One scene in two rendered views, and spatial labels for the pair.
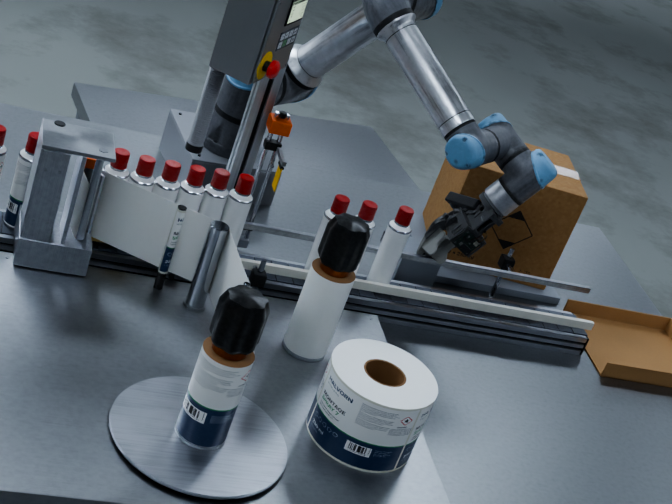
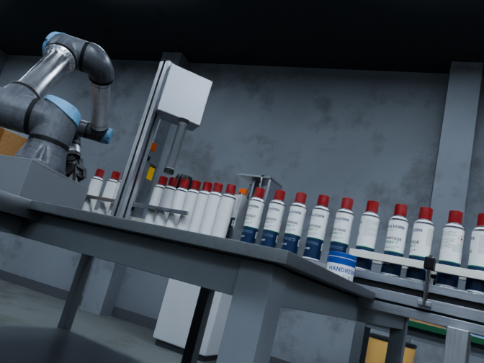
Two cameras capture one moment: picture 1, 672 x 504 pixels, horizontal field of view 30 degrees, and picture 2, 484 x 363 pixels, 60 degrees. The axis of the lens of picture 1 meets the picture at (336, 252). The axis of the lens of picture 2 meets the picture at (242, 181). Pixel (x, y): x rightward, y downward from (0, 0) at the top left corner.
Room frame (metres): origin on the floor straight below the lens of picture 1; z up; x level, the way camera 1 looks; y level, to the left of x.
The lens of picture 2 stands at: (3.03, 1.70, 0.77)
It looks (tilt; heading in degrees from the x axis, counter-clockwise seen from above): 13 degrees up; 234
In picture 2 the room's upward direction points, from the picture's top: 14 degrees clockwise
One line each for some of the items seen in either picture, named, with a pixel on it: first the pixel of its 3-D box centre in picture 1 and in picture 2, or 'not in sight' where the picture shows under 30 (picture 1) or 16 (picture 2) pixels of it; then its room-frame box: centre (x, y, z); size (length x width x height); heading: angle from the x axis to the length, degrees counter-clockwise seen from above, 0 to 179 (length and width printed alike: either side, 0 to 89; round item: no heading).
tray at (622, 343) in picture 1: (637, 345); not in sight; (2.71, -0.76, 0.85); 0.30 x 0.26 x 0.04; 112
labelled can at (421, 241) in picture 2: not in sight; (420, 245); (1.96, 1.10, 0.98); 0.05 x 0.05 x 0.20
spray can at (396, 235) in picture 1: (391, 248); (93, 191); (2.45, -0.11, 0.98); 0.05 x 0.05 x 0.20
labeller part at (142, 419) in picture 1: (199, 435); not in sight; (1.72, 0.11, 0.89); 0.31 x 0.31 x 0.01
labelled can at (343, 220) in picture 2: not in sight; (341, 232); (2.05, 0.90, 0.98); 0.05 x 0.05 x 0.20
